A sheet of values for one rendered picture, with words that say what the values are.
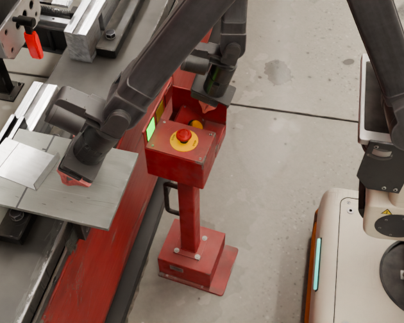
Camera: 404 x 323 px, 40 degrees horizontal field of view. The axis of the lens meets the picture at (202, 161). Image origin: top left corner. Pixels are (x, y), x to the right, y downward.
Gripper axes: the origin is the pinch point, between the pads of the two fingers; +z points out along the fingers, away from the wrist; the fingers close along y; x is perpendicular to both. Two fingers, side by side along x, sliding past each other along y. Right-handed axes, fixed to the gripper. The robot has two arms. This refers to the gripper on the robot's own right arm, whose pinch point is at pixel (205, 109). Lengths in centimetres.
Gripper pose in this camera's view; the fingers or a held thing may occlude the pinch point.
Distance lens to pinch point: 147.7
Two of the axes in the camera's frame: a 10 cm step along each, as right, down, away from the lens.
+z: -2.4, 5.0, 8.3
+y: -9.1, -4.0, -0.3
